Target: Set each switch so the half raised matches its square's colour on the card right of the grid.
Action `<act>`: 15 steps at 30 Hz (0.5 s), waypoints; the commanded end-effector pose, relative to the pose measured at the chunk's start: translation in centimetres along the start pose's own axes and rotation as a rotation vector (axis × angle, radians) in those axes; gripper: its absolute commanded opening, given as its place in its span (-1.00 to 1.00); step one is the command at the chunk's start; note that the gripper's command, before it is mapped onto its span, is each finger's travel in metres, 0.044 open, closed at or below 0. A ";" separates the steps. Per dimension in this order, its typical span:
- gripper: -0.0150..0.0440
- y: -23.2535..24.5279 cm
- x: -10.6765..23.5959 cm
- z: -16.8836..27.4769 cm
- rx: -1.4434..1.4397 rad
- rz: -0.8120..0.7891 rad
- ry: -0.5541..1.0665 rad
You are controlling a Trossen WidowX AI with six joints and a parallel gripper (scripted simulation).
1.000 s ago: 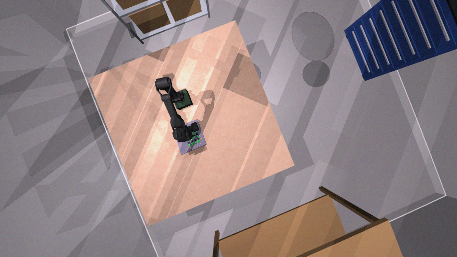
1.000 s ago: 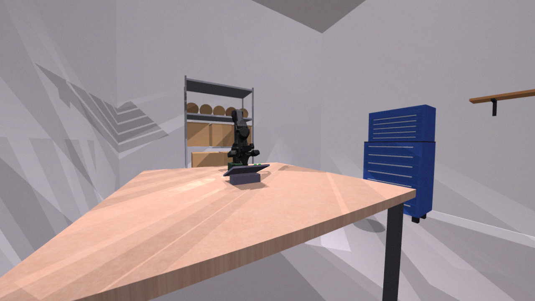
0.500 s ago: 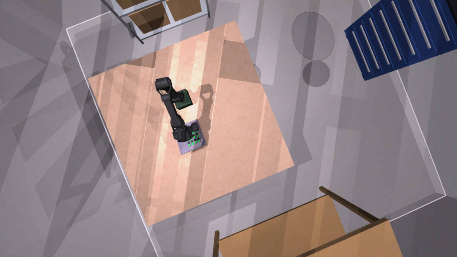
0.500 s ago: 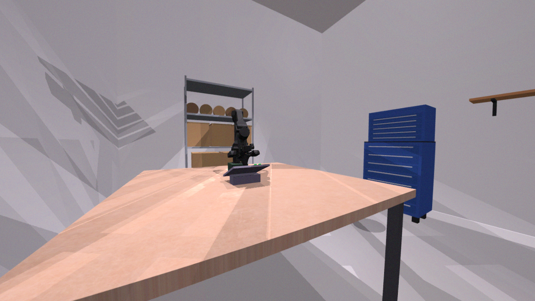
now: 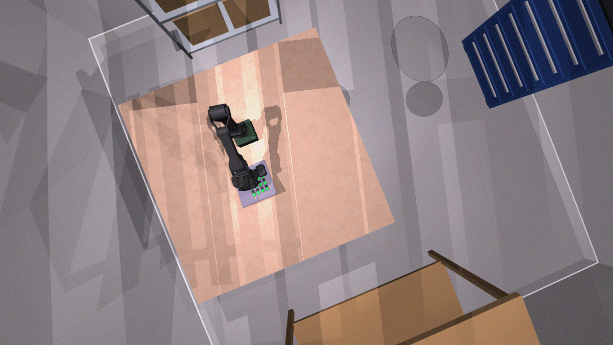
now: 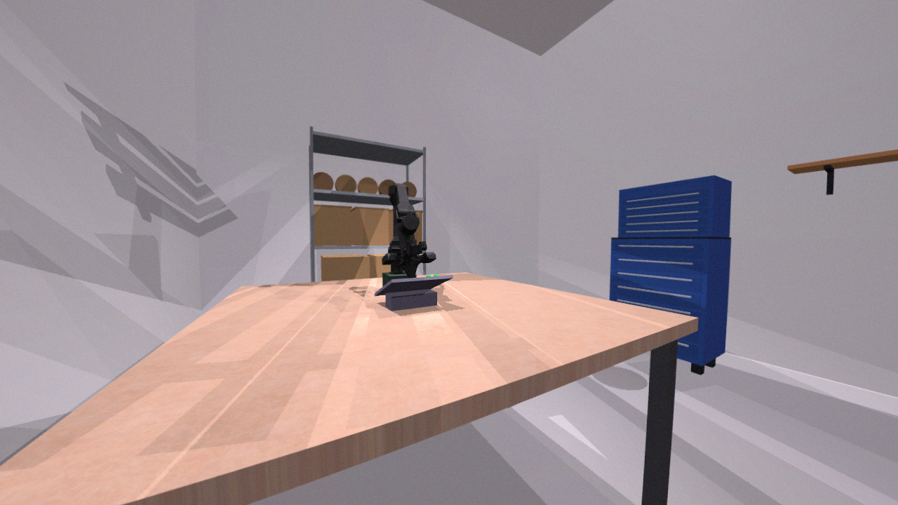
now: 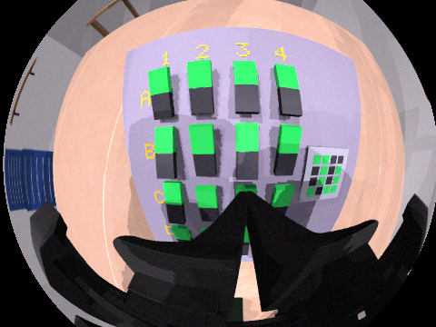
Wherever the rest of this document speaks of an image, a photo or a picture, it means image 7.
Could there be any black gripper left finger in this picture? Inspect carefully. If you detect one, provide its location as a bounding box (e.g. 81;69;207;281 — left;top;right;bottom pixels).
113;192;248;313

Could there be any lavender switch panel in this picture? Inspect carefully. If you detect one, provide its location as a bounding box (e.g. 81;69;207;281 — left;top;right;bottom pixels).
123;26;362;243

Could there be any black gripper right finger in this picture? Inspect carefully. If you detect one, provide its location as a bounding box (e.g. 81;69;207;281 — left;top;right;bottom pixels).
246;192;379;312

